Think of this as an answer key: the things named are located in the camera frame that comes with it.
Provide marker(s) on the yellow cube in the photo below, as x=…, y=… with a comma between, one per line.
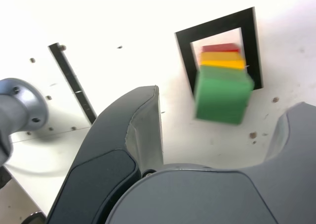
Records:
x=222, y=60

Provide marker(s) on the black tape square outline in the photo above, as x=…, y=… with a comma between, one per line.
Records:
x=249, y=36

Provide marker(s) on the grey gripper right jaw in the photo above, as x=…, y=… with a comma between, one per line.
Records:
x=209, y=199

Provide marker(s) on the green cube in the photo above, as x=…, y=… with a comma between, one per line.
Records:
x=222, y=100

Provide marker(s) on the red cube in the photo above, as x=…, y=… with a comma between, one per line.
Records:
x=219, y=47

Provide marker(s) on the black tape strip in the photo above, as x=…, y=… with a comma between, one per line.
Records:
x=71, y=80

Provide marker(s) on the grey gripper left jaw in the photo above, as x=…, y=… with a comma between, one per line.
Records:
x=103, y=147

